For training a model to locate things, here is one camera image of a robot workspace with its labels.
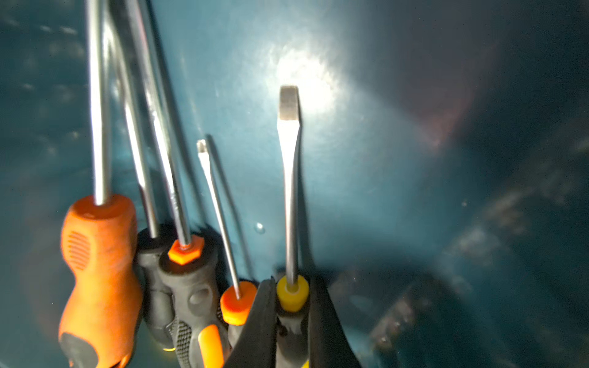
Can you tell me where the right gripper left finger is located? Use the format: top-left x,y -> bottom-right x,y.
224,278 -> 278,368

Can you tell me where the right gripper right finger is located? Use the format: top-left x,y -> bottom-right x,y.
308,276 -> 361,367

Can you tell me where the small orange collar screwdriver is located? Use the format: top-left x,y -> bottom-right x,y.
196,139 -> 257,348

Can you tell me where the yellow collar screwdriver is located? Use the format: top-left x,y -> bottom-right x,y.
276,85 -> 310,367

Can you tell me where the black orange hex screwdriver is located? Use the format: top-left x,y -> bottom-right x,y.
126,1 -> 229,367

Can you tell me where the black grey screwdriver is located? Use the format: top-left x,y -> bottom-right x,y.
107,1 -> 176,351

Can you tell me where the teal plastic storage box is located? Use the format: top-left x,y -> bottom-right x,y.
0,0 -> 589,368

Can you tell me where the orange handled screwdriver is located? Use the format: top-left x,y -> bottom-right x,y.
58,1 -> 141,367

